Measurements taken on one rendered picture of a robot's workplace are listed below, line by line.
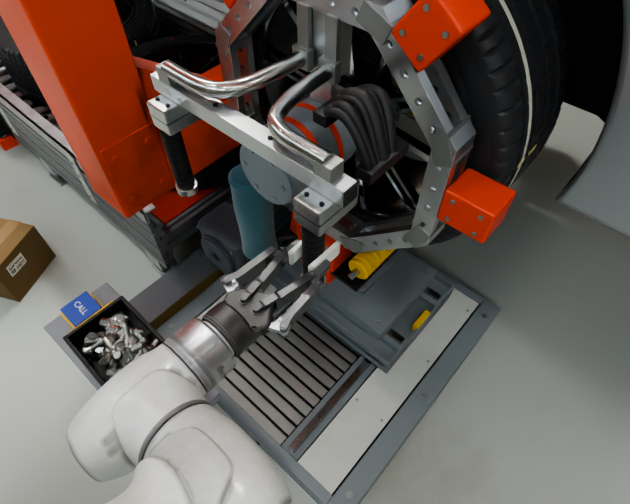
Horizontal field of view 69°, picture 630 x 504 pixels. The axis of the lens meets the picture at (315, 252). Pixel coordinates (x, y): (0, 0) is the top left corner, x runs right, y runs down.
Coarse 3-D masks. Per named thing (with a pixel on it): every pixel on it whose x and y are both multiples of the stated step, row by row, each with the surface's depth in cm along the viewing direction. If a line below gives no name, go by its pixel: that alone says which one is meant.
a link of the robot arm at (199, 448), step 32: (192, 416) 50; (224, 416) 52; (160, 448) 46; (192, 448) 46; (224, 448) 47; (256, 448) 49; (160, 480) 42; (192, 480) 43; (224, 480) 44; (256, 480) 44
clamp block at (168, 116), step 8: (160, 96) 78; (152, 104) 76; (160, 104) 76; (168, 104) 76; (176, 104) 76; (152, 112) 78; (160, 112) 76; (168, 112) 76; (176, 112) 77; (184, 112) 78; (160, 120) 77; (168, 120) 76; (176, 120) 78; (184, 120) 79; (192, 120) 80; (160, 128) 80; (168, 128) 78; (176, 128) 79; (184, 128) 80
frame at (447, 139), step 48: (240, 0) 79; (336, 0) 65; (384, 0) 62; (240, 48) 93; (384, 48) 65; (240, 96) 98; (432, 96) 65; (432, 144) 69; (432, 192) 76; (336, 240) 106; (384, 240) 93
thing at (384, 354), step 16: (432, 288) 147; (448, 288) 150; (320, 304) 146; (416, 304) 146; (432, 304) 144; (320, 320) 147; (336, 320) 142; (400, 320) 142; (416, 320) 139; (352, 336) 138; (368, 336) 139; (384, 336) 137; (400, 336) 135; (416, 336) 144; (368, 352) 137; (384, 352) 136; (400, 352) 136; (384, 368) 136
